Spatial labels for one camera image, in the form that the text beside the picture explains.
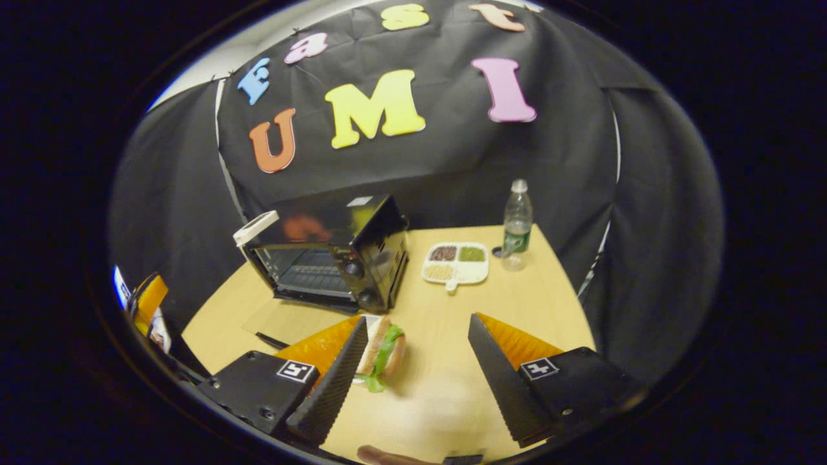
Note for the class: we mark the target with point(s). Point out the sandwich with lettuce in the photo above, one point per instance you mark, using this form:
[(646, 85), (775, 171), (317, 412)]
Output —
[(387, 352)]

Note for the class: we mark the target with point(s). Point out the white toaster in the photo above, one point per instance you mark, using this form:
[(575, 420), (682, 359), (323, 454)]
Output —
[(255, 226)]

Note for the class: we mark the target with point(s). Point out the computer monitor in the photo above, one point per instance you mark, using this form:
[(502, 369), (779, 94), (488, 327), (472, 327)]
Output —
[(121, 287)]

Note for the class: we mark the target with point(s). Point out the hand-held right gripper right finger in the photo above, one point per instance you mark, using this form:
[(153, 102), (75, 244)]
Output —
[(501, 381)]

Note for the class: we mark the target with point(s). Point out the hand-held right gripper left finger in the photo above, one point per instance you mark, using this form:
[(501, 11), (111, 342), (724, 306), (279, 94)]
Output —
[(333, 387)]

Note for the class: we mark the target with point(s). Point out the white divided plate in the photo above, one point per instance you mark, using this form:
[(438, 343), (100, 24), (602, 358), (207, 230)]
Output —
[(475, 272)]

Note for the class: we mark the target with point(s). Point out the black electric oven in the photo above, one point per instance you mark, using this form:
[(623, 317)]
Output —
[(381, 258)]

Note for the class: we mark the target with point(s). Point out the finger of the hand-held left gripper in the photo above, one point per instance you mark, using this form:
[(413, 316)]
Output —
[(150, 300)]

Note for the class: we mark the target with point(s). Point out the clear plastic water bottle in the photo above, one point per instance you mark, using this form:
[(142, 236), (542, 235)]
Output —
[(517, 239)]

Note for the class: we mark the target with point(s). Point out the black backdrop cloth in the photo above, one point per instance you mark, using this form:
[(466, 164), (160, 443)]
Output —
[(452, 168)]

